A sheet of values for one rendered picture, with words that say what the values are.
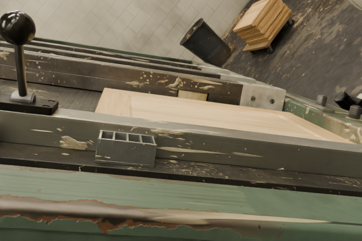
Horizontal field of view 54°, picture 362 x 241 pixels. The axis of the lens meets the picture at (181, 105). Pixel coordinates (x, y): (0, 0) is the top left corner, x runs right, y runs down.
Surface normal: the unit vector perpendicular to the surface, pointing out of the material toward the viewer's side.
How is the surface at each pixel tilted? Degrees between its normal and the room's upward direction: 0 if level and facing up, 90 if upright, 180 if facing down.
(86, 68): 90
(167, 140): 90
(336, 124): 31
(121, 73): 90
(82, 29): 90
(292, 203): 59
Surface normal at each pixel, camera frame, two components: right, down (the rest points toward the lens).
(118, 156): 0.15, 0.17
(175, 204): 0.16, -0.97
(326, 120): -0.98, -0.13
